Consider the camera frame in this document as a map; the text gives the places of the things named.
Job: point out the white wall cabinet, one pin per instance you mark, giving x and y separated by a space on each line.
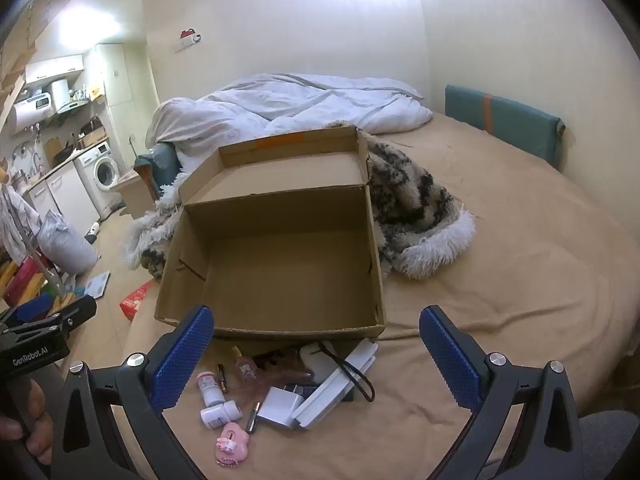
52 67

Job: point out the teal cushion with orange stripe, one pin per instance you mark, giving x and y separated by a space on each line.
510 120

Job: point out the white washing machine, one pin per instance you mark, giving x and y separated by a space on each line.
102 170

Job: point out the fuzzy black and white blanket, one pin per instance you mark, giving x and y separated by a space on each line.
410 200

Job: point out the grey bathroom scale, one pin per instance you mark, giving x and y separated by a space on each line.
97 286

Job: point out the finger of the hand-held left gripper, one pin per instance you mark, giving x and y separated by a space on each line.
75 311

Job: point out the white water heater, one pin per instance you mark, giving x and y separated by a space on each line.
32 110

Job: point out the brown hair clip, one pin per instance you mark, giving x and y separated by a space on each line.
282 367

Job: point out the white charger adapter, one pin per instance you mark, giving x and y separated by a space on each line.
279 407

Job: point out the cardboard box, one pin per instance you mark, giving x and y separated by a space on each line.
280 270

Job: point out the small pink perfume bottle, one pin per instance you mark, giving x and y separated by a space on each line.
245 367

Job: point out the white duvet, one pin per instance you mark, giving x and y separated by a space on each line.
310 100

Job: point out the person's grey trousers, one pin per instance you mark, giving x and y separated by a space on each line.
610 445

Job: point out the wall socket with red plug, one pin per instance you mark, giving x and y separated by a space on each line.
187 37

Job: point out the person's left hand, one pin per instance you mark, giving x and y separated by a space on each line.
40 420

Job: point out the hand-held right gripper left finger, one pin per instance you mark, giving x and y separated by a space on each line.
182 360

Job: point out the red packet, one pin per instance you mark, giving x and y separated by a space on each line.
135 300

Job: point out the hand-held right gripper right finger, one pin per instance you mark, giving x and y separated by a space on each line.
450 360

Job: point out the white pill bottle red label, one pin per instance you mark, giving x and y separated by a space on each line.
210 387

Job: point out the wooden nightstand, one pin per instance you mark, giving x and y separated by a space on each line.
132 192

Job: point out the black and gold battery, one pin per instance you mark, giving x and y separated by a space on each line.
254 416
222 377

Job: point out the white kitchen counter cabinet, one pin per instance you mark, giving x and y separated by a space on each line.
67 195

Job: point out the white hanging clothes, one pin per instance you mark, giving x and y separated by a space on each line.
17 225

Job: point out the grey plastic bag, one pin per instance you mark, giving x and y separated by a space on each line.
67 245

